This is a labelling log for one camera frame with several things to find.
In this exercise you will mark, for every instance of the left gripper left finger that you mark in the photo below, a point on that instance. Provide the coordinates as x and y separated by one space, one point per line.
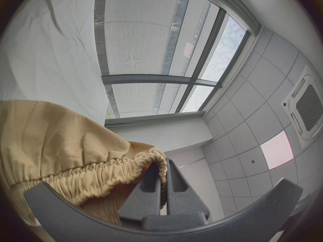
149 200

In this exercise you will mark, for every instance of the white ceiling air vent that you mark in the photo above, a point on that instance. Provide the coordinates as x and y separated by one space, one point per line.
306 107

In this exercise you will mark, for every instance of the square ceiling light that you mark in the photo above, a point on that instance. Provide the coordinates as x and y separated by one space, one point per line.
277 150

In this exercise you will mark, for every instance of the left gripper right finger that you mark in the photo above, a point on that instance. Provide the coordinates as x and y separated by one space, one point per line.
181 203

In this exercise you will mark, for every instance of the bed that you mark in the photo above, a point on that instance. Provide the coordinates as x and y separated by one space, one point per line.
50 59

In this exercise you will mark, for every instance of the tan shorts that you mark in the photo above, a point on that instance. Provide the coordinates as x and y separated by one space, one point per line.
63 140

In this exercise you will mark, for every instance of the window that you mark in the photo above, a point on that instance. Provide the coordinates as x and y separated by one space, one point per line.
141 47

